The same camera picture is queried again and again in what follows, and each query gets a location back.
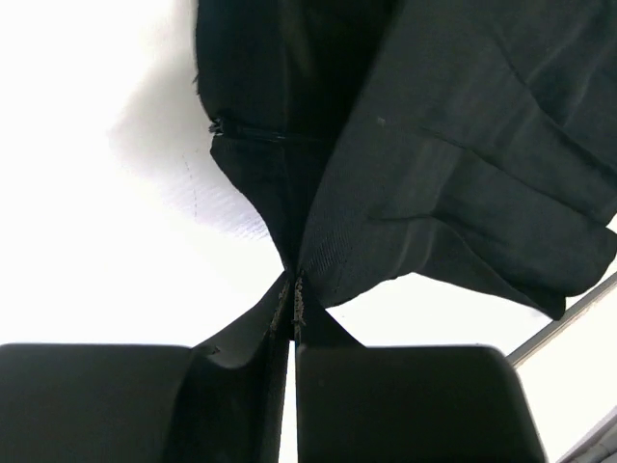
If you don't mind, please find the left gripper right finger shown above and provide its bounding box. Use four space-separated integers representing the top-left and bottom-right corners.
291 274 549 463

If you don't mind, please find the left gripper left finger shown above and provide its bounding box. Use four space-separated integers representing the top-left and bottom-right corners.
0 275 292 463

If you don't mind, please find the black pleated skirt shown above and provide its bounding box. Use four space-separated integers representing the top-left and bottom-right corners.
192 0 617 322

